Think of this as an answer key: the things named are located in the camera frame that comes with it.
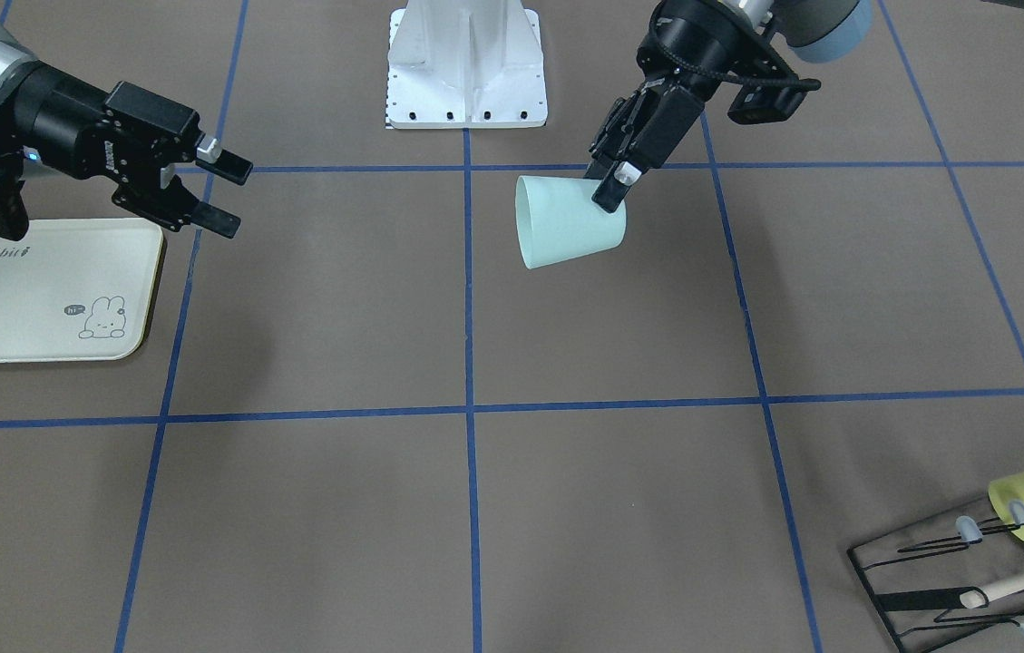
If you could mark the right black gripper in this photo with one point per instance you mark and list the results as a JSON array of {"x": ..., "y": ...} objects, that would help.
[{"x": 67, "y": 118}]

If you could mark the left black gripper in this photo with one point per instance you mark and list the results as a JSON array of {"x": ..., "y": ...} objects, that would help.
[{"x": 696, "y": 36}]

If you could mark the light green cup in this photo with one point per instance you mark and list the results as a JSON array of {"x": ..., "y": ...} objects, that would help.
[{"x": 557, "y": 220}]

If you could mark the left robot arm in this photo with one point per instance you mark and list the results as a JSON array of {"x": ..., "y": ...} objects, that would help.
[{"x": 819, "y": 31}]

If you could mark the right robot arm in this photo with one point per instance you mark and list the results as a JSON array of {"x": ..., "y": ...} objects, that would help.
[{"x": 130, "y": 135}]

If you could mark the cream rabbit tray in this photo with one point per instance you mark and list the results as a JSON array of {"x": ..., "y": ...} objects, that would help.
[{"x": 78, "y": 289}]

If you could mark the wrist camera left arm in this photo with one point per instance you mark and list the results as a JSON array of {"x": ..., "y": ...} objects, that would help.
[{"x": 763, "y": 104}]

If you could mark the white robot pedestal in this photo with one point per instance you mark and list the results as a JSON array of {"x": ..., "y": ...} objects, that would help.
[{"x": 465, "y": 65}]

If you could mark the black wire cup rack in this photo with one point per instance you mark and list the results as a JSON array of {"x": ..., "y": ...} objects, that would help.
[{"x": 945, "y": 578}]

